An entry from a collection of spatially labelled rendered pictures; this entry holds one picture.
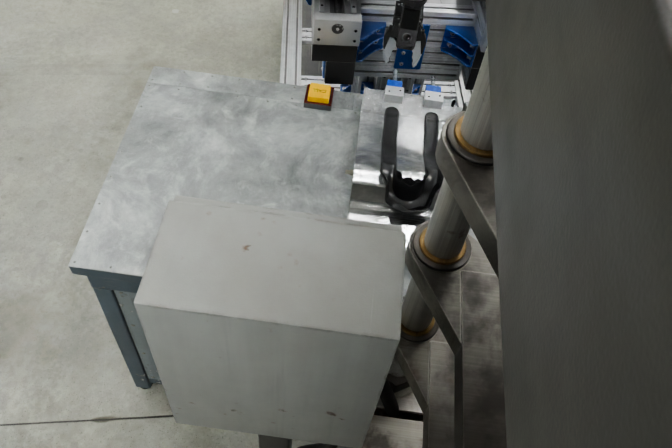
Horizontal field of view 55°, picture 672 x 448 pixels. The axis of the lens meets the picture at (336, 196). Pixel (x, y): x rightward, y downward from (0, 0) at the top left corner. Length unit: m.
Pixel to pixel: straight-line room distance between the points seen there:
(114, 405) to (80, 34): 1.90
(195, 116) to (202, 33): 1.58
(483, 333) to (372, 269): 0.26
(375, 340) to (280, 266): 0.14
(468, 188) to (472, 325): 0.26
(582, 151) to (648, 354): 0.10
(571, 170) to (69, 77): 3.07
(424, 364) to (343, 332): 0.49
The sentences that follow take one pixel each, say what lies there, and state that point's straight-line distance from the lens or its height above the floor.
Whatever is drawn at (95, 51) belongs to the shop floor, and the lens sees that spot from 3.39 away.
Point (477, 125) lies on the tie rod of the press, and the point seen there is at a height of 1.58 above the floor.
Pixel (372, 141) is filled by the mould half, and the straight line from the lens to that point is 1.70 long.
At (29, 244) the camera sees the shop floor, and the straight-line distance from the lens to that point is 2.71.
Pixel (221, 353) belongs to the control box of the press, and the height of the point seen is 1.37.
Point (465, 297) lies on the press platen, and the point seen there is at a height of 1.29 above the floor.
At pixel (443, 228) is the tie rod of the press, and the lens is 0.95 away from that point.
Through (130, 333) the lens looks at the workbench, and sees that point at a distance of 1.95.
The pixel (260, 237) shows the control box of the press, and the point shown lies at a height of 1.47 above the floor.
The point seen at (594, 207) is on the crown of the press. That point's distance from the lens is 0.27.
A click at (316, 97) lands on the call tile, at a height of 0.84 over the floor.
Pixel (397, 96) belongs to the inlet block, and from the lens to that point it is 1.79.
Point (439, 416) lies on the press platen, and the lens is 1.18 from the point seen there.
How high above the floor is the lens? 2.13
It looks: 52 degrees down
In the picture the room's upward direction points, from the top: 7 degrees clockwise
